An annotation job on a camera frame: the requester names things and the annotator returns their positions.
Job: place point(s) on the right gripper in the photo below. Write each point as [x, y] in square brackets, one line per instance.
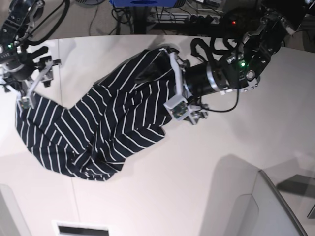
[14, 75]

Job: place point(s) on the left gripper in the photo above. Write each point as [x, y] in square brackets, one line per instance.
[157, 69]

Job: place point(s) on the navy white striped t-shirt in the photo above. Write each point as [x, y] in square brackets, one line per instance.
[114, 120]

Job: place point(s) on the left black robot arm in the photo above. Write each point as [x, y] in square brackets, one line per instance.
[251, 35]

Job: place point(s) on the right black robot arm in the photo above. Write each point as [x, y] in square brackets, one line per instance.
[19, 27]

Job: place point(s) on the black power strip red light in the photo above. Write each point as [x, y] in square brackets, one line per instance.
[211, 20]

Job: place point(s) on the blue bin under table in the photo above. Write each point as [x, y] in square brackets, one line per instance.
[143, 3]

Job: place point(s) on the white slotted panel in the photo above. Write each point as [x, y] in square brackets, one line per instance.
[63, 228]

